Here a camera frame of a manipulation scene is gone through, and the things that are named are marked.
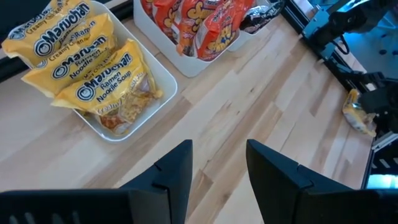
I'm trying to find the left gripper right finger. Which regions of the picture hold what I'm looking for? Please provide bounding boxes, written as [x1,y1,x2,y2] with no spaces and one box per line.
[245,139,354,224]

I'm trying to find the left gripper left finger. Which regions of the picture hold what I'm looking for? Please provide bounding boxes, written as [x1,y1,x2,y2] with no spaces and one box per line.
[119,139,194,224]

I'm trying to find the yellow Maruchan ramen pack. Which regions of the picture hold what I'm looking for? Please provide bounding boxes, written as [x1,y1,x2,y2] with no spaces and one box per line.
[21,12,118,99]
[1,0,94,68]
[51,39,164,136]
[341,88,377,138]

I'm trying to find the black Fire Noodle pack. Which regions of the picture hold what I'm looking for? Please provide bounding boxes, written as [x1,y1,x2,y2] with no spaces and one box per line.
[239,0,285,34]

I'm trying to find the red Saucy Noods pack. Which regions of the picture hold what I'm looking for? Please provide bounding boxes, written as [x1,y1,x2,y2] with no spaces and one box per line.
[139,0,156,19]
[194,0,256,62]
[151,0,184,44]
[175,0,218,57]

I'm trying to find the white plastic bin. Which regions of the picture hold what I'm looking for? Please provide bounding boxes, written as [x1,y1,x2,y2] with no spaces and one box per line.
[27,0,178,143]
[228,12,280,52]
[132,0,242,78]

